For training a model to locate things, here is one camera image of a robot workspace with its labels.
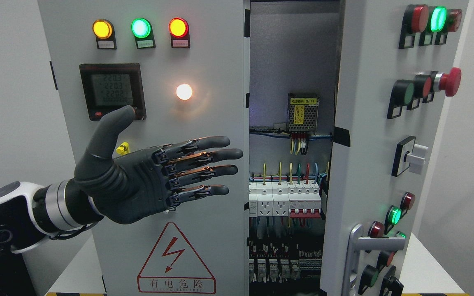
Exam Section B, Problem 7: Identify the black digital power meter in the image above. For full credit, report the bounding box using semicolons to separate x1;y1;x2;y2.
79;62;146;120

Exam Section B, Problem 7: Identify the silver door handle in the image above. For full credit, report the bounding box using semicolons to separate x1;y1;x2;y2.
341;224;406;296

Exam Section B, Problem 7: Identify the white socket breaker row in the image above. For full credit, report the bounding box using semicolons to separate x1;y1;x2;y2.
249;180;323;218

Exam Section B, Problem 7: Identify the grey cabinet door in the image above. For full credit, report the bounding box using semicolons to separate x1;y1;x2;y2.
320;0;469;296
38;0;249;296

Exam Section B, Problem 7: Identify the dark grey robot left hand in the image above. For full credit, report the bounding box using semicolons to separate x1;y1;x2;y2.
74;105;243;224

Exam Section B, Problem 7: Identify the metal mesh power supply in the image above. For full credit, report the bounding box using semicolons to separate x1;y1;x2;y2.
287;92;320;133

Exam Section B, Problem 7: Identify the white glowing indicator lamp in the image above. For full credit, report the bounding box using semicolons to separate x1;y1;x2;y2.
176;83;193;101

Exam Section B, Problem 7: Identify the red triangle warning sticker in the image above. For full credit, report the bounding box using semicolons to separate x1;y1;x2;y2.
137;222;216;294

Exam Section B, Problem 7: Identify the yellow indicator lamp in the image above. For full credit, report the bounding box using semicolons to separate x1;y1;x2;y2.
92;19;114;40

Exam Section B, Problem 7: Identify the red emergency stop button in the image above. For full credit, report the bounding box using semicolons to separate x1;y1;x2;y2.
429;67;462;97

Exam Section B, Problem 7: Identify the lower relay terminal row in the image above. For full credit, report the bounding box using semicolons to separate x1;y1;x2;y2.
246;238;323;284

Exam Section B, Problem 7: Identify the right door rotary switch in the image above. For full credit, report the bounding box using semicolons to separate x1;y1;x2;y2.
391;136;429;177

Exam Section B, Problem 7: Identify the red indicator lamp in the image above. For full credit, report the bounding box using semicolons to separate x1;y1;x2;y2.
169;17;189;39

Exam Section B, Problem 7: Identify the green indicator lamp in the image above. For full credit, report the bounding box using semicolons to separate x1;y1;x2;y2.
130;18;152;39

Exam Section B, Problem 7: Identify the yellow terminal post block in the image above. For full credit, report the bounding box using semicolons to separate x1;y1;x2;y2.
116;142;130;155

